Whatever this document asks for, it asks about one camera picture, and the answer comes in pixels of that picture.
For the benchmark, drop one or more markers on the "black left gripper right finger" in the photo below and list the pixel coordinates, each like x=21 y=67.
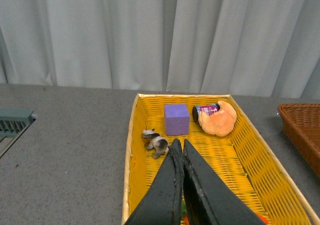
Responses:
x=208 y=199

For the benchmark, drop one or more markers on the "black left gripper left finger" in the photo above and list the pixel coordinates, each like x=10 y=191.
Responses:
x=162 y=203

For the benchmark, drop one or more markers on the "yellow woven basket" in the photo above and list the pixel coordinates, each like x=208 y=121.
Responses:
x=242 y=159

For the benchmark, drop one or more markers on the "brown wicker basket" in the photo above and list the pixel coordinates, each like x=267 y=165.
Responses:
x=301 y=124

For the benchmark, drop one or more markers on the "orange toy carrot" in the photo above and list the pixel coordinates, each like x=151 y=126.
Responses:
x=185 y=218

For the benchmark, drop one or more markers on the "grey toy animal figure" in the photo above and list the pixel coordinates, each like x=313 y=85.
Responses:
x=155 y=141

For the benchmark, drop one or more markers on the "toy croissant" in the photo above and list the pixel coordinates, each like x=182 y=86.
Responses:
x=220 y=123

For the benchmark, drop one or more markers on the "purple foam cube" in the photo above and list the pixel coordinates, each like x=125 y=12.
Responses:
x=176 y=119

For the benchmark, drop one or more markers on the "small purple can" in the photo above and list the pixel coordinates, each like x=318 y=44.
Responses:
x=207 y=109

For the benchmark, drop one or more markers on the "grey curtain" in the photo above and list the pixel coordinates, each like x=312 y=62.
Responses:
x=268 y=48

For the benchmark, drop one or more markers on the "grey-green plastic crate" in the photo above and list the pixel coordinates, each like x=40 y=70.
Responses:
x=13 y=123

